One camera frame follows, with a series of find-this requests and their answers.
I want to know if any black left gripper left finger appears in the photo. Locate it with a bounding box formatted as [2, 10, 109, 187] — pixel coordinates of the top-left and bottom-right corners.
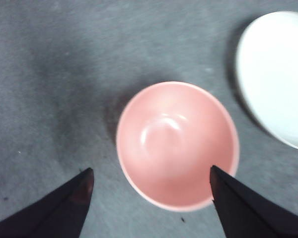
[0, 168, 94, 238]

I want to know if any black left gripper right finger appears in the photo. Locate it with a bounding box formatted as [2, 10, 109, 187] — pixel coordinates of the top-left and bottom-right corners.
[210, 165, 298, 238]

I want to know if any red ribbed bowl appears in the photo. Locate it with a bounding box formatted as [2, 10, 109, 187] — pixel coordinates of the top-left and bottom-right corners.
[116, 80, 240, 212]

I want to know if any white round plate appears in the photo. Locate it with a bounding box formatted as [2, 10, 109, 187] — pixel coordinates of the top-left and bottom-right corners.
[235, 10, 298, 152]

